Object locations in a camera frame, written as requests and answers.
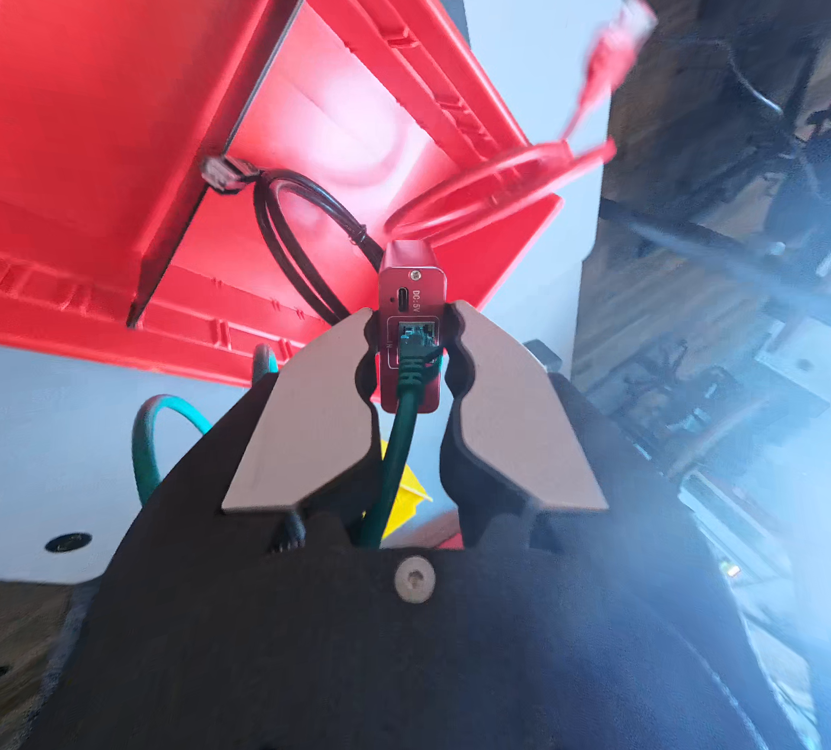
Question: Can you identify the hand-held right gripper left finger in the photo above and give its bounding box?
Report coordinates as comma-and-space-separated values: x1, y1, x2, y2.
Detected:
221, 308, 383, 553

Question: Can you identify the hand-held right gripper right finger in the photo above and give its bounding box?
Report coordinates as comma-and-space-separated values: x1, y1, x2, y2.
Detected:
440, 301, 610, 546

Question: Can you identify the green ethernet cable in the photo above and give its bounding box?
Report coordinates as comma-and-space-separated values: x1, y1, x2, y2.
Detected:
132, 321, 445, 548

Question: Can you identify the yellow plastic bin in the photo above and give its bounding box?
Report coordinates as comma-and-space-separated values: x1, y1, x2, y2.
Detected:
380, 438, 434, 541

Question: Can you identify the red metal port box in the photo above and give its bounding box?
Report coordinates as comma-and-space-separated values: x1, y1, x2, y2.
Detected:
378, 240, 448, 414

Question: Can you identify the black ethernet cable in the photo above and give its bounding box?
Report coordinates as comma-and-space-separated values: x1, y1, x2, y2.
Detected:
200, 155, 385, 325

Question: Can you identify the red ethernet cable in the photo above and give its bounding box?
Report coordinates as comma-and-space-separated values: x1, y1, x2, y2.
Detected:
383, 0, 658, 244

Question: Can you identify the red plastic bin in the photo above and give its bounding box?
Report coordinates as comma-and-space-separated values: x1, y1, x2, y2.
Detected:
0, 0, 564, 403

